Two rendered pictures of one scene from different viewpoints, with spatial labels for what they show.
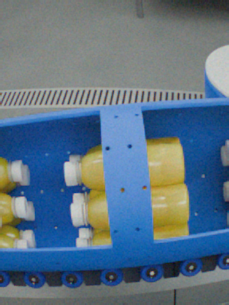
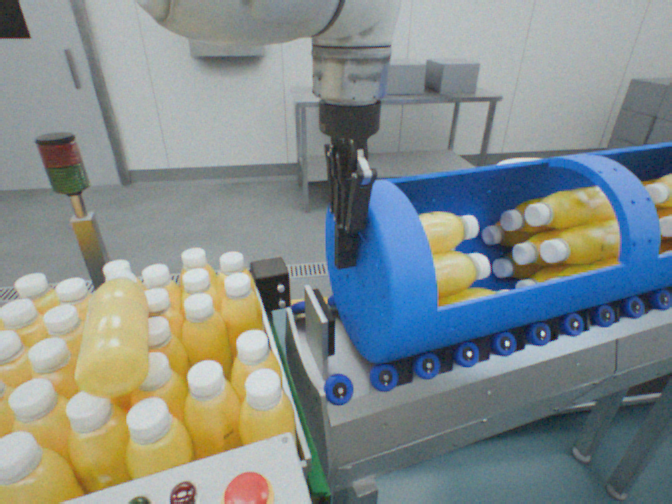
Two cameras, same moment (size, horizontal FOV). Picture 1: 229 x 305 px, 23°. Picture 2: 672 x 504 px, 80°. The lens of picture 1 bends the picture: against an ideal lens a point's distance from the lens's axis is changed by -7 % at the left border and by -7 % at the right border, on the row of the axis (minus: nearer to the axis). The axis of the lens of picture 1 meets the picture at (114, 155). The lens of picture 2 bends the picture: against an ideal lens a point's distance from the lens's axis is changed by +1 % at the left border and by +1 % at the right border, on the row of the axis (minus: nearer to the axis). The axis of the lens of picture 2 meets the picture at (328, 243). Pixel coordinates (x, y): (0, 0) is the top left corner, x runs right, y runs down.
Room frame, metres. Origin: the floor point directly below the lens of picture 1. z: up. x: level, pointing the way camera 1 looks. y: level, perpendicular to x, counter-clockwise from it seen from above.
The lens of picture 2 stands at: (0.23, 0.64, 1.45)
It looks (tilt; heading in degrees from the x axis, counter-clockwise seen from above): 30 degrees down; 339
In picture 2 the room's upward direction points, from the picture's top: straight up
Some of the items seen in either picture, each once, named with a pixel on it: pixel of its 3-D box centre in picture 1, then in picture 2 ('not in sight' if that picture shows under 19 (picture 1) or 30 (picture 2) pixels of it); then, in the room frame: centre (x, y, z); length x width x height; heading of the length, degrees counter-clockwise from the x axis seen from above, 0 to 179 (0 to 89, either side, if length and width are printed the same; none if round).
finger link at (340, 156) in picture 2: not in sight; (350, 191); (0.67, 0.44, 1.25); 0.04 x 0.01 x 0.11; 88
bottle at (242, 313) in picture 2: not in sight; (243, 330); (0.76, 0.59, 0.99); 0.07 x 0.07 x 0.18
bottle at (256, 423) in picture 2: not in sight; (269, 439); (0.55, 0.60, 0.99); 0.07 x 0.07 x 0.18
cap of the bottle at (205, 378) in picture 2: not in sight; (205, 377); (0.58, 0.66, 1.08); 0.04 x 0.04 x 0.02
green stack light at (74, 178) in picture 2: not in sight; (68, 175); (1.08, 0.85, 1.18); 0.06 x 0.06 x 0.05
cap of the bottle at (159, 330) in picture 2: not in sight; (153, 330); (0.69, 0.72, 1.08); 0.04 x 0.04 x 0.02
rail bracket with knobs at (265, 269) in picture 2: not in sight; (270, 288); (0.91, 0.51, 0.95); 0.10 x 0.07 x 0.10; 178
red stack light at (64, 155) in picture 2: not in sight; (60, 152); (1.08, 0.85, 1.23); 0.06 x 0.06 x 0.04
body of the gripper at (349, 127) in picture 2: not in sight; (348, 137); (0.69, 0.44, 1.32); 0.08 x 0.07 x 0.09; 178
